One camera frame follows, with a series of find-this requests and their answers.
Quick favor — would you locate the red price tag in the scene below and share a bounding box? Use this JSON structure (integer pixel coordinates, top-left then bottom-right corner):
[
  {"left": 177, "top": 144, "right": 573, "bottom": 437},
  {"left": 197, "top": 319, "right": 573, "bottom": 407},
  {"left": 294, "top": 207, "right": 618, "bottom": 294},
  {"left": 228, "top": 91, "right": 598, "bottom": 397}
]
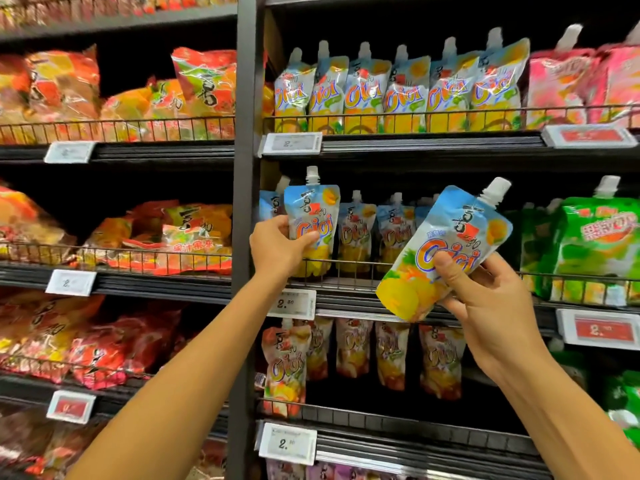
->
[
  {"left": 47, "top": 389, "right": 97, "bottom": 426},
  {"left": 557, "top": 309, "right": 640, "bottom": 351},
  {"left": 542, "top": 123, "right": 638, "bottom": 149}
]

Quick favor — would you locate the row of pink pouches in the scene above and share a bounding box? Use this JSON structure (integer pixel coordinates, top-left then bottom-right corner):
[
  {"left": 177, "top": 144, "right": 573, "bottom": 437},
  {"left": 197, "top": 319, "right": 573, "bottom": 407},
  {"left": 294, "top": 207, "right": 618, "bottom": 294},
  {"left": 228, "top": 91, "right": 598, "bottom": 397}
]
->
[{"left": 524, "top": 21, "right": 640, "bottom": 132}]

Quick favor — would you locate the person's right forearm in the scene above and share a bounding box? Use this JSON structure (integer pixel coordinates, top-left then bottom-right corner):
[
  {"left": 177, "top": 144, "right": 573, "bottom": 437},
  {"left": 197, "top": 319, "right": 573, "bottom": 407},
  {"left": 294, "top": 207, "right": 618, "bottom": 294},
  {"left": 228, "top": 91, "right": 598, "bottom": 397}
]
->
[{"left": 495, "top": 345, "right": 640, "bottom": 480}]

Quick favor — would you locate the row of red packets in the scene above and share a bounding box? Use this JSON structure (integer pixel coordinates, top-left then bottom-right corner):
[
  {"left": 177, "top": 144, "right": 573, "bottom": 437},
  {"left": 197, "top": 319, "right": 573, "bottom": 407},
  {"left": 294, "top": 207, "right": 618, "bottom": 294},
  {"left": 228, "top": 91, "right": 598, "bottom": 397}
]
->
[{"left": 0, "top": 0, "right": 239, "bottom": 28}]

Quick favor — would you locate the person's left forearm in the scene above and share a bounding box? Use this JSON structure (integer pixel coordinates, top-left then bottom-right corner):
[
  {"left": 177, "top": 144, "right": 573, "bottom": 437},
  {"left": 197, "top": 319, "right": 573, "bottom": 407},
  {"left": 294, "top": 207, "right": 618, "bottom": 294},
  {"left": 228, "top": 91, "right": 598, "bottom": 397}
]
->
[{"left": 65, "top": 269, "right": 301, "bottom": 480}]

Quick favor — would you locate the row of brown pouches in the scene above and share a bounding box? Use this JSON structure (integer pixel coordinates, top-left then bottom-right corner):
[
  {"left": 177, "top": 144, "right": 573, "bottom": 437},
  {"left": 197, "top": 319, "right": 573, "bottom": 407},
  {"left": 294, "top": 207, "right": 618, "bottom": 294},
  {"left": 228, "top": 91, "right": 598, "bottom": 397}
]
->
[{"left": 338, "top": 191, "right": 437, "bottom": 278}]

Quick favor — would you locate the row of orange bags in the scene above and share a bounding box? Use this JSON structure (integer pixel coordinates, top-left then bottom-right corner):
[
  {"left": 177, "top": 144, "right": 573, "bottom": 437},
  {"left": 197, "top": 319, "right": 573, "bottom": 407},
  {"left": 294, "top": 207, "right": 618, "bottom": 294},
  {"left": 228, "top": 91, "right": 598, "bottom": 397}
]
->
[{"left": 0, "top": 185, "right": 234, "bottom": 277}]

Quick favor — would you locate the row of orange-red bags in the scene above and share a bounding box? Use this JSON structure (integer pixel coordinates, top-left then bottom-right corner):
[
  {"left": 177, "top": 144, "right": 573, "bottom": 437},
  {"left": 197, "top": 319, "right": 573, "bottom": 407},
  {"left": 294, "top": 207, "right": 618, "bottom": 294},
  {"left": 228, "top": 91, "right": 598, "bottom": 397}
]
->
[{"left": 0, "top": 45, "right": 239, "bottom": 146}]

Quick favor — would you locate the row of purple pouches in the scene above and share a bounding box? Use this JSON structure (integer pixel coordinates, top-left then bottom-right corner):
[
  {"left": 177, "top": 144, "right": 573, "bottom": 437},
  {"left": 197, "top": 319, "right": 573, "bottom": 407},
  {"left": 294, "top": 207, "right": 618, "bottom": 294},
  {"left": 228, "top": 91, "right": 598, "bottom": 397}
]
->
[{"left": 265, "top": 459, "right": 401, "bottom": 480}]

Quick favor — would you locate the row of blue-yellow pouches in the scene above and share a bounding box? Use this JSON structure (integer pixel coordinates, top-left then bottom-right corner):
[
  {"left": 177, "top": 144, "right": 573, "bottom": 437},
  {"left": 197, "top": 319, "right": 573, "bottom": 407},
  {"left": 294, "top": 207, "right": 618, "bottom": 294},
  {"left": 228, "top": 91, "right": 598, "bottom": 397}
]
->
[{"left": 272, "top": 27, "right": 532, "bottom": 135}]

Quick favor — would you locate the row of clear red-print bags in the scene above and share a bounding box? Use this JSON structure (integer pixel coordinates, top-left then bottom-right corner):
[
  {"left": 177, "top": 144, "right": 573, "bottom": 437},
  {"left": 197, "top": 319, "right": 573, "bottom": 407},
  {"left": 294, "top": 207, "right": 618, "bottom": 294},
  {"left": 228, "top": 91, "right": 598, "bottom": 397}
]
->
[{"left": 0, "top": 407, "right": 229, "bottom": 480}]

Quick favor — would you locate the white price tag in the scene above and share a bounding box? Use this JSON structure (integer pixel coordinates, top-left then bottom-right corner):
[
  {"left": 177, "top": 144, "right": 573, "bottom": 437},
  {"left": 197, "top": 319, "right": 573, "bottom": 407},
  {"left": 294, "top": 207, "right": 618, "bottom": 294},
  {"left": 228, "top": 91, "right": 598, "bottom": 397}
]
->
[
  {"left": 46, "top": 269, "right": 97, "bottom": 297},
  {"left": 268, "top": 287, "right": 317, "bottom": 321},
  {"left": 258, "top": 423, "right": 317, "bottom": 466},
  {"left": 262, "top": 131, "right": 323, "bottom": 157},
  {"left": 44, "top": 141, "right": 98, "bottom": 164}
]

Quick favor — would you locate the black metal store shelf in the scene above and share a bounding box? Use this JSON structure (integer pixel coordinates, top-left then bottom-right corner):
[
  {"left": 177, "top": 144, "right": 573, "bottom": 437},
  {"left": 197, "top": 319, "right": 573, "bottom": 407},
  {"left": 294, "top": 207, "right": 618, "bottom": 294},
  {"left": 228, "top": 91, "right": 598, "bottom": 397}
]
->
[{"left": 0, "top": 0, "right": 640, "bottom": 480}]

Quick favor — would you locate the row of orange Cici pouches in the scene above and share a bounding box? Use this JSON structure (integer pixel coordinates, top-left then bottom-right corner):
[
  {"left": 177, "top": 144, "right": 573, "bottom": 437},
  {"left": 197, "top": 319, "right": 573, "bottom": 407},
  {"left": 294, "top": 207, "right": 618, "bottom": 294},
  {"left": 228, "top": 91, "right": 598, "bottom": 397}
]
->
[{"left": 262, "top": 317, "right": 463, "bottom": 418}]

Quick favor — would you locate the person's right hand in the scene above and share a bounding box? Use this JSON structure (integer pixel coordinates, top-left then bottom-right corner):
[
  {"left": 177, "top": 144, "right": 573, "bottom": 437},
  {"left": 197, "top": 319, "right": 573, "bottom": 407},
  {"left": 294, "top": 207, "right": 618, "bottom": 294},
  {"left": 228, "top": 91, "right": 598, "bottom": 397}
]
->
[{"left": 433, "top": 249, "right": 551, "bottom": 386}]

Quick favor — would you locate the row of red bags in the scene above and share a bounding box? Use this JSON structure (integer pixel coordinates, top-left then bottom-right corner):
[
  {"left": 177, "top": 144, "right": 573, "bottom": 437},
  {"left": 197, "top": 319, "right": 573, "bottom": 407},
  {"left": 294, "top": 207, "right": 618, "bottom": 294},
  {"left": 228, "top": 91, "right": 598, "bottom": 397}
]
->
[{"left": 0, "top": 293, "right": 191, "bottom": 392}]

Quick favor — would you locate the person's left hand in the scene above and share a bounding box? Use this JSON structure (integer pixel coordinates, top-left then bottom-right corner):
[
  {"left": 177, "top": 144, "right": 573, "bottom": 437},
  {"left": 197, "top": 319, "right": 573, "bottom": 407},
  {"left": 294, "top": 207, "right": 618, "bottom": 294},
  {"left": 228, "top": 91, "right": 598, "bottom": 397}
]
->
[{"left": 249, "top": 215, "right": 321, "bottom": 288}]

